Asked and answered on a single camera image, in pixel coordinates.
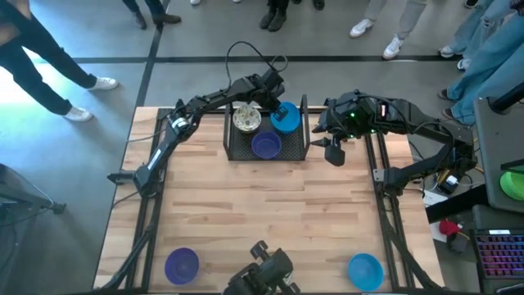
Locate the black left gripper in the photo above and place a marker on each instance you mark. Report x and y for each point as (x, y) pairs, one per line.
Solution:
(274, 88)

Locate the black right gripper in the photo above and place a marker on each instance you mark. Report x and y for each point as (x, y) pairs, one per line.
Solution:
(336, 123)

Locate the blue plastic mini bowl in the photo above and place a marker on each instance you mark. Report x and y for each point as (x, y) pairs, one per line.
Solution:
(292, 121)
(365, 271)

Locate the yellow bowl with speckled inside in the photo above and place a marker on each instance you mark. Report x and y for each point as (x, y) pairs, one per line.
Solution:
(247, 119)

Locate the purple plastic mini bowl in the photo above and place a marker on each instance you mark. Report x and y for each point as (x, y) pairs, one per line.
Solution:
(182, 266)
(266, 145)

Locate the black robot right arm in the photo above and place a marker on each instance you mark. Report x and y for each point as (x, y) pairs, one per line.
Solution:
(409, 119)

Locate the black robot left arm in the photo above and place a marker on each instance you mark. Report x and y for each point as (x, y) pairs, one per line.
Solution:
(213, 98)

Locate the person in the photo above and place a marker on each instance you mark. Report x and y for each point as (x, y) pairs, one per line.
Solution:
(487, 82)
(319, 4)
(274, 18)
(165, 18)
(483, 24)
(28, 61)
(395, 47)

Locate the black mesh rack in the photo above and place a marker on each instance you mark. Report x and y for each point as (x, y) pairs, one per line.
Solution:
(241, 151)

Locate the white paper sheet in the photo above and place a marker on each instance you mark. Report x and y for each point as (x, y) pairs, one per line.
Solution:
(436, 237)
(434, 199)

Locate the white power adapter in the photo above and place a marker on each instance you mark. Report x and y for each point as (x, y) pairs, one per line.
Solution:
(451, 180)

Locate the black bar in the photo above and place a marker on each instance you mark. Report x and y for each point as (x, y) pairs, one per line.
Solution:
(456, 205)

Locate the small red object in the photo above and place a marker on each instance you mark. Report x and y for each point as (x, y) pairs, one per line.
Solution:
(448, 227)

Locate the dark grey equipment panel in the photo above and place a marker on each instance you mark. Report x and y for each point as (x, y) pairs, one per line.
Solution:
(491, 143)

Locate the small black device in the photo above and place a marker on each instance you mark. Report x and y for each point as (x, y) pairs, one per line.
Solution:
(457, 243)

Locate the thick black pole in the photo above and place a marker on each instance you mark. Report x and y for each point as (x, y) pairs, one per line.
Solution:
(507, 100)

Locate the green round disc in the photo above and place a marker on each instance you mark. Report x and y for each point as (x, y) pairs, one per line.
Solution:
(513, 185)

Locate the laptop with backlit keyboard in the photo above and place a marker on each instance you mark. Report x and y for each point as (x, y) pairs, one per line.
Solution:
(501, 256)

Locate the black stand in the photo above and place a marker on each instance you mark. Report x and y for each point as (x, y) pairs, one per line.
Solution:
(32, 201)

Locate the black metal frame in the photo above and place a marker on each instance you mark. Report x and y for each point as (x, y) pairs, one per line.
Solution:
(152, 241)

